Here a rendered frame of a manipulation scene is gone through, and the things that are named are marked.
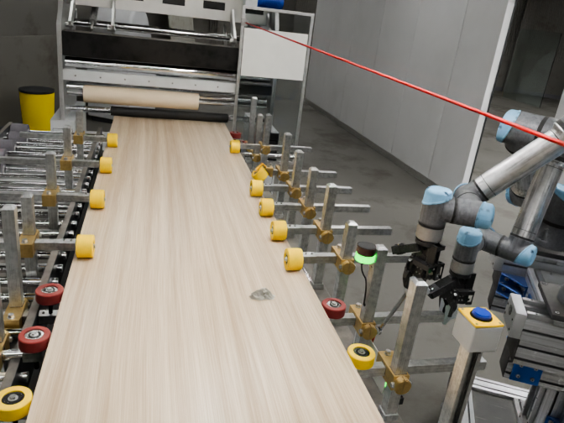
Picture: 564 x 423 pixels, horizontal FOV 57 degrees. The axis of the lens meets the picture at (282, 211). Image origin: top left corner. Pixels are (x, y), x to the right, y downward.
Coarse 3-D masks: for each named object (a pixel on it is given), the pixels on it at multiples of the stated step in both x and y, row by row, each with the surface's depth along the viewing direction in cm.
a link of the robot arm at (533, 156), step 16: (560, 128) 143; (528, 144) 149; (544, 144) 146; (512, 160) 150; (528, 160) 147; (544, 160) 147; (480, 176) 155; (496, 176) 151; (512, 176) 150; (464, 192) 154; (480, 192) 153; (496, 192) 153
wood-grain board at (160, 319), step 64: (128, 128) 351; (192, 128) 371; (128, 192) 244; (192, 192) 253; (128, 256) 186; (192, 256) 192; (256, 256) 198; (64, 320) 148; (128, 320) 151; (192, 320) 155; (256, 320) 159; (320, 320) 163; (64, 384) 124; (128, 384) 127; (192, 384) 129; (256, 384) 132; (320, 384) 135
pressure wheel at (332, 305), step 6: (324, 300) 172; (330, 300) 173; (336, 300) 173; (324, 306) 169; (330, 306) 169; (336, 306) 170; (342, 306) 170; (330, 312) 168; (336, 312) 168; (342, 312) 169; (330, 318) 169; (336, 318) 169
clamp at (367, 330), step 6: (354, 306) 178; (348, 312) 180; (354, 312) 175; (360, 318) 172; (360, 324) 170; (366, 324) 169; (372, 324) 170; (360, 330) 169; (366, 330) 168; (372, 330) 168; (360, 336) 171; (366, 336) 169; (372, 336) 169
